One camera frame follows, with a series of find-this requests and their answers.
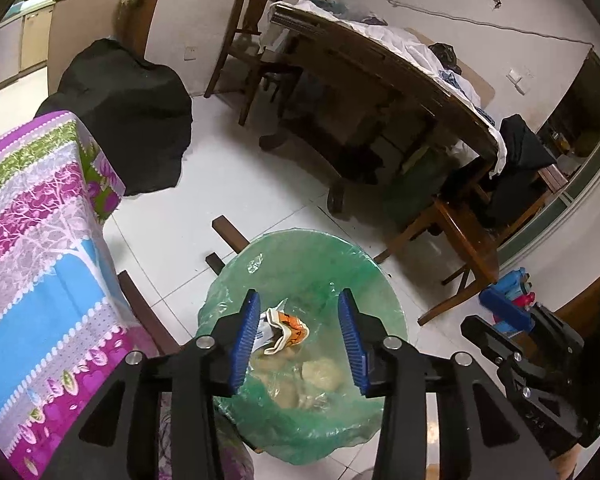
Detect orange white snack wrapper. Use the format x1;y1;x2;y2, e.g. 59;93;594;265
252;298;310;356

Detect green lined trash bin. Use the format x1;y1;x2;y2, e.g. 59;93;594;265
198;229;407;466

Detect person right hand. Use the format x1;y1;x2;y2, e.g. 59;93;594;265
550;444;583;480

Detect blue bottles on floor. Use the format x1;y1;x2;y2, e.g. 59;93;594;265
491;268;535;336

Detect wooden chair near bin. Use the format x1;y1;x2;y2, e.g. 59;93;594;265
374;157;556;326

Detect purple striped floral tablecloth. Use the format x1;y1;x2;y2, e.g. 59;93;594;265
0;112;253;479

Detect black jacket on chair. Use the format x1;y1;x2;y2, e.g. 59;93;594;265
479;112;560;231

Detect dark wooden dining table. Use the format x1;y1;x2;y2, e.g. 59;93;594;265
261;12;498;210

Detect white sheet on table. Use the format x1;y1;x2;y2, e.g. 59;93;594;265
268;0;507;177

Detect black cloth covered object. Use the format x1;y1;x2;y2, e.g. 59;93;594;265
35;38;193;196

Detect wooden chair by window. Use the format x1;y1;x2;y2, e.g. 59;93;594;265
204;0;301;126

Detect white wall cable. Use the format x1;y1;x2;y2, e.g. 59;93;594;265
386;0;594;47

